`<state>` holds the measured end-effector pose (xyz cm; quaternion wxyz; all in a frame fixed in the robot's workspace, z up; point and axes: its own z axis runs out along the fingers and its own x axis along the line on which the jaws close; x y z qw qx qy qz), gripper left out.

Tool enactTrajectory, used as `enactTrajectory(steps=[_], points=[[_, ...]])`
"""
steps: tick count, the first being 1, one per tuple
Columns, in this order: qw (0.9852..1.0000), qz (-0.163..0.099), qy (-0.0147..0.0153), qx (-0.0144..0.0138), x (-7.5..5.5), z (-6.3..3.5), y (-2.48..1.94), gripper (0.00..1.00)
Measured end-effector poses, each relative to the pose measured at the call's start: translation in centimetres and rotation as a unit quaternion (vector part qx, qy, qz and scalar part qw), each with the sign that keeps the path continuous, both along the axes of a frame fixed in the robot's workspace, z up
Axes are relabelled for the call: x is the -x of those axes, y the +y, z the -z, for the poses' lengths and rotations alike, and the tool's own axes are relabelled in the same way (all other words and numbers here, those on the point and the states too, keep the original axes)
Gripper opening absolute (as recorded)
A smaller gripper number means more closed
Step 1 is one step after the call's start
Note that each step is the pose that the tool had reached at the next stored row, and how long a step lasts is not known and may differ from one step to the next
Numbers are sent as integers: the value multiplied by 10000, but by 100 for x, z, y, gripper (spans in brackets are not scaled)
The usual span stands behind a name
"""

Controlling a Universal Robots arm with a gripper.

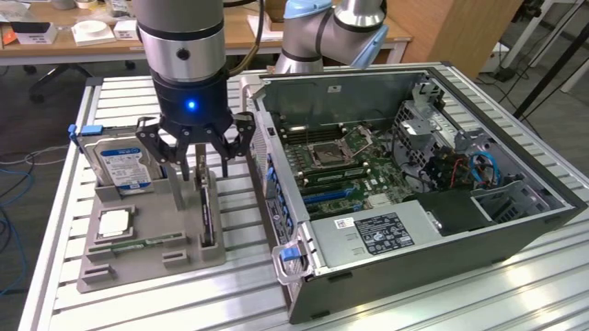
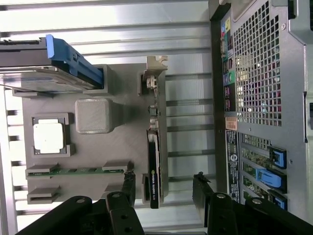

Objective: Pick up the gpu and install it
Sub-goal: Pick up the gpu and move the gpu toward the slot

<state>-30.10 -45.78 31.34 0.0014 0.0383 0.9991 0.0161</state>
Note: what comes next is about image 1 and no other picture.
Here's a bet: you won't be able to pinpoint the green RAM stick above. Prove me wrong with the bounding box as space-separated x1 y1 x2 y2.
90 237 183 252
301 167 370 189

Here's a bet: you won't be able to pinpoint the small white box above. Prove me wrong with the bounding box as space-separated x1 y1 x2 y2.
112 19 140 41

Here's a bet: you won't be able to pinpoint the black office chair base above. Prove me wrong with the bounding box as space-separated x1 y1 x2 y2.
23 61 139 104

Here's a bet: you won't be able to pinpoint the metal socket cover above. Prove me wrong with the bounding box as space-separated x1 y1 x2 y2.
339 124 373 152

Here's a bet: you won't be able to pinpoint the red wire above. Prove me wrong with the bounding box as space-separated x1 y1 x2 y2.
452 159 472 189

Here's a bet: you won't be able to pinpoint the black RAM slot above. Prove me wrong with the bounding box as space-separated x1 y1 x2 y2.
283 132 345 141
281 123 345 132
283 127 345 137

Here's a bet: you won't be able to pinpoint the grey parts rack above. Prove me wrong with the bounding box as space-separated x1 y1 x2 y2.
76 144 227 294

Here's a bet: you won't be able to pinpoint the black cable bundle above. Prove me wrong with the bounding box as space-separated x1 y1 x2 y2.
421 151 469 192

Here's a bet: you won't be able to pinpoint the white paper stack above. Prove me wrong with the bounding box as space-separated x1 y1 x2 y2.
247 13 286 42

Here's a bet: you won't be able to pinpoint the blue cable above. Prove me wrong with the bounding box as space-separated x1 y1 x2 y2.
0 168 38 297

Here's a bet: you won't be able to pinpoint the white square tape holder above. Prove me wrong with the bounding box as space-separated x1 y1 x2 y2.
70 19 118 48

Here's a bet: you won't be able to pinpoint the grey metal disk bay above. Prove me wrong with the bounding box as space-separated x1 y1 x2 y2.
469 181 556 227

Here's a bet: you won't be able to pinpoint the black power adapter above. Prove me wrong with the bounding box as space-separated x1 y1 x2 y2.
493 68 520 83

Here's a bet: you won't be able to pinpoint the silver CPU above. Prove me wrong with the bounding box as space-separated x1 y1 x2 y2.
99 210 131 239

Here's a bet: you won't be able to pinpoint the wooden desk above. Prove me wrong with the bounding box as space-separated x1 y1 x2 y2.
0 0 414 75

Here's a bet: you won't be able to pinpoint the green motherboard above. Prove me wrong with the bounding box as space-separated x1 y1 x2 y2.
271 113 418 221

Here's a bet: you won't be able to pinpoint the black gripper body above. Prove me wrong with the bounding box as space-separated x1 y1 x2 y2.
151 74 235 139

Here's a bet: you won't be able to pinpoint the brown cardboard box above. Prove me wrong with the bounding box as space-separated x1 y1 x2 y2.
265 0 287 24

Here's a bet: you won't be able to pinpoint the clear plastic bag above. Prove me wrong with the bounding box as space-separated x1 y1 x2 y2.
102 0 135 18

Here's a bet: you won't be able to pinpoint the loose white papers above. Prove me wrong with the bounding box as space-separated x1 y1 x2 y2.
0 3 34 23

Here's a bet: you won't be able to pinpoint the white cable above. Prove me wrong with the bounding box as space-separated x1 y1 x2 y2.
0 144 70 166

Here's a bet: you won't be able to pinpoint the blue wire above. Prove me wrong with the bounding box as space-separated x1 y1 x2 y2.
469 150 504 190

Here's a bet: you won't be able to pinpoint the hard disk with blue carrier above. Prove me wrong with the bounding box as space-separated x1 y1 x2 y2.
67 119 160 196

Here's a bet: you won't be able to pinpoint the orange box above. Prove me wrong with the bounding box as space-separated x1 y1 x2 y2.
0 24 19 50

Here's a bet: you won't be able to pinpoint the black slanted pole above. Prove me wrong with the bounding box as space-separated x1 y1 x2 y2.
510 19 589 120

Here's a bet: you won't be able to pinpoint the wooden cabinet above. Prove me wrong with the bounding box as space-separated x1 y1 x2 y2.
400 0 525 82

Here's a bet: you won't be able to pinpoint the grey power supply unit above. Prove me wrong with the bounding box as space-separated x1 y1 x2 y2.
309 201 446 269

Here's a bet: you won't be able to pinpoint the dark robot cable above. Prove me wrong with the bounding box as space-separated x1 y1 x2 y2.
227 0 267 76

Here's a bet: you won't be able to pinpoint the white desk frame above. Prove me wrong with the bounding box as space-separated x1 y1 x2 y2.
498 0 589 94

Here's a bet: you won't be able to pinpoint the open black PC case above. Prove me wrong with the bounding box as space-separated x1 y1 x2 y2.
238 67 589 325

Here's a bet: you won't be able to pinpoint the white box with black lid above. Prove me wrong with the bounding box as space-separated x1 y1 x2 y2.
8 21 60 46

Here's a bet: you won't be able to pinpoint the graphics card with metal bracket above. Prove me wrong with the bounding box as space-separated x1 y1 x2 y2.
192 143 218 250

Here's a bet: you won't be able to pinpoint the perforated metal disk bay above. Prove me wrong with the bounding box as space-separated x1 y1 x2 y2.
391 99 464 170

